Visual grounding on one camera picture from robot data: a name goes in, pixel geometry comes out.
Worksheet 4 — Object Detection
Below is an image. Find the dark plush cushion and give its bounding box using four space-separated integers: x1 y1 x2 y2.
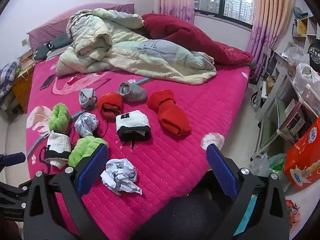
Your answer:
32 32 73 61

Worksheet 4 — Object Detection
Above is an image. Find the small grey sock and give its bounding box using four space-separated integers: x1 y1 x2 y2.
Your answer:
79 88 97 110

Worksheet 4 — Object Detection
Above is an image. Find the cream quilt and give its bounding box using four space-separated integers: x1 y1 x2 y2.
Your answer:
55 8 217 85

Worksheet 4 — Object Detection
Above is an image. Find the orange cardboard box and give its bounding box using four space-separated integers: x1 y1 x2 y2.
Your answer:
282 116 320 190

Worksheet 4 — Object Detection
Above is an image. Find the crumpled pinkish white tissue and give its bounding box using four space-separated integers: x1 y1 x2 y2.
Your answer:
201 132 225 150

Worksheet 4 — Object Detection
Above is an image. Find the yellow wooden nightstand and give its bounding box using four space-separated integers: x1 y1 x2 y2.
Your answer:
11 65 34 114

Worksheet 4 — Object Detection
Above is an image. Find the teal plastic bag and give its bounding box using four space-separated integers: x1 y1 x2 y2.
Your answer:
240 192 258 233

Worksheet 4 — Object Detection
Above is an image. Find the green fuzzy sock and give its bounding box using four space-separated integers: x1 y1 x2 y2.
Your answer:
48 103 70 135
68 135 108 168

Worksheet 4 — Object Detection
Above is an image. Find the purple pillow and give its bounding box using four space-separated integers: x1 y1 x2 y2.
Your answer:
27 17 72 52

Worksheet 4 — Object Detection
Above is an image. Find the plastic bag with green contents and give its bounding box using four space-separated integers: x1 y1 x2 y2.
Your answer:
250 152 292 188

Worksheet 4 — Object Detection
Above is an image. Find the window with black frame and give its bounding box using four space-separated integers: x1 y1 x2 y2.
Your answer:
194 0 258 25

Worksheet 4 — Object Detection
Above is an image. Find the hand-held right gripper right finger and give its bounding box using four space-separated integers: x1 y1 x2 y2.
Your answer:
205 144 290 240

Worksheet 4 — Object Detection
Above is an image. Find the white plastic bag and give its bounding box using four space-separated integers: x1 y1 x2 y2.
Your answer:
292 62 320 100

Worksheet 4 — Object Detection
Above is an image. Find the dark red quilt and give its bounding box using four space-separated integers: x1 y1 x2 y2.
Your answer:
141 13 254 65

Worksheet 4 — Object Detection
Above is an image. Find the dark printed box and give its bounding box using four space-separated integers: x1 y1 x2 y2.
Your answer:
287 110 309 135

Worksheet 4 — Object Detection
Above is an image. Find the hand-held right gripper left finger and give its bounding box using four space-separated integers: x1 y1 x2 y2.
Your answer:
23 143 109 240

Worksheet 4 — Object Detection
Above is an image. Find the long red sock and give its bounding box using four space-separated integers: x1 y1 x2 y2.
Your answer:
147 90 192 137

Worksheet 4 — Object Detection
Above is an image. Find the red bag of scraps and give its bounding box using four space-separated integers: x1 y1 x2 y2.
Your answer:
285 199 300 224

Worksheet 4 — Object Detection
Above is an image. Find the black printed bag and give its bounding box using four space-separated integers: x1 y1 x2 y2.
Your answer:
307 40 320 67

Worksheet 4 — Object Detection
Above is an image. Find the blue plaid cloth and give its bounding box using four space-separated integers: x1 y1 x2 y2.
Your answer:
0 62 18 98

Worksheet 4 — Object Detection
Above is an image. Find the clear plastic bag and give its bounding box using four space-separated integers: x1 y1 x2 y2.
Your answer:
284 45 310 67

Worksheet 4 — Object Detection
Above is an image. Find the stack of books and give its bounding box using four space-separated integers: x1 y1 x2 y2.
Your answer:
16 49 34 77

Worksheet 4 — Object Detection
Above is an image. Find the bed with pink quilted cover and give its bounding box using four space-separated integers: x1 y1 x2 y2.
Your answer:
26 3 252 238

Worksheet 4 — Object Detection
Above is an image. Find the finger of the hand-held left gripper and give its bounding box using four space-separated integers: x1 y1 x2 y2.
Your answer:
0 181 30 205
0 152 26 167

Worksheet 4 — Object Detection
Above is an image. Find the red embroidered sock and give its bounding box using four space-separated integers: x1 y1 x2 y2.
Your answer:
97 92 124 122

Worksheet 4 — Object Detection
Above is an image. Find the white wall shelf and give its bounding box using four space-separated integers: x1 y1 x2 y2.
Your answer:
291 15 320 53

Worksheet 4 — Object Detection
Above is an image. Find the pink floral curtain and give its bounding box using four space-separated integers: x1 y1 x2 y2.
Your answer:
158 0 195 25
245 0 295 55

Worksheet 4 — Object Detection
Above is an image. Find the grey rolled sock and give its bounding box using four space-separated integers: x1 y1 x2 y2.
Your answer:
117 81 147 103

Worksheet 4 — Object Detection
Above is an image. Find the black smartphone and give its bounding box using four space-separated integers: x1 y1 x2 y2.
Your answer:
39 74 57 90

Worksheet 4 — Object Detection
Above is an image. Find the white shelf rack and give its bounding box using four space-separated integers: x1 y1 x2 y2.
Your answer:
251 45 320 160

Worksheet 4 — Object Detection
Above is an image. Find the white sock with black band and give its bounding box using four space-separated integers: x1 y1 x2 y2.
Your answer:
115 110 152 142

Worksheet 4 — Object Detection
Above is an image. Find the crumpled white paper ball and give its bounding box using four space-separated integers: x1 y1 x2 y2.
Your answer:
100 158 142 196
74 112 100 137

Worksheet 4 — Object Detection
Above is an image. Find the white sock with black cuff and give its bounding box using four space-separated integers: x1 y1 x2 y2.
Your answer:
44 130 72 169

